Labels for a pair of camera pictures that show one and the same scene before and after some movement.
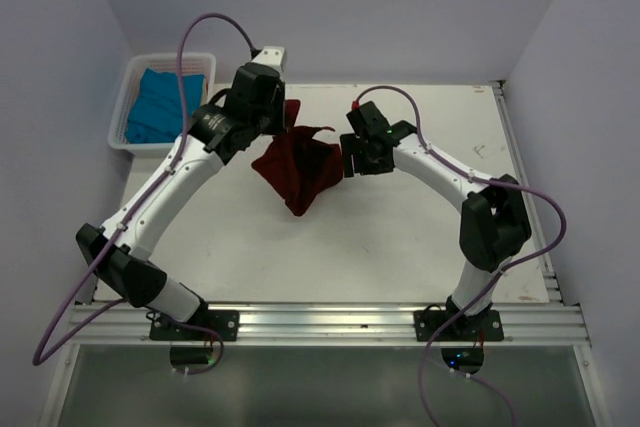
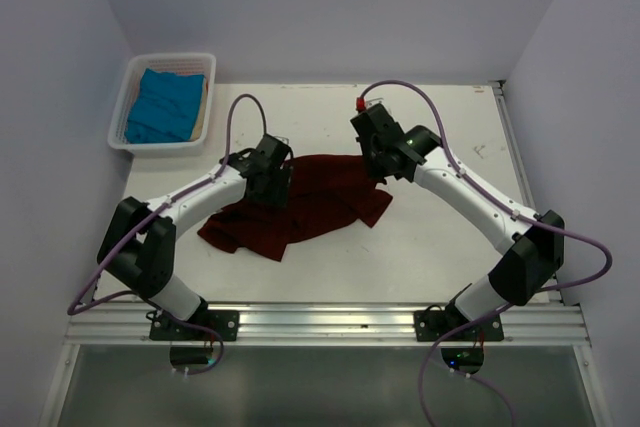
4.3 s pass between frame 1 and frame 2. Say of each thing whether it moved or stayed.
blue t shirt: stayed
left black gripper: moved
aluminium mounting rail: stayed
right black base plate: stayed
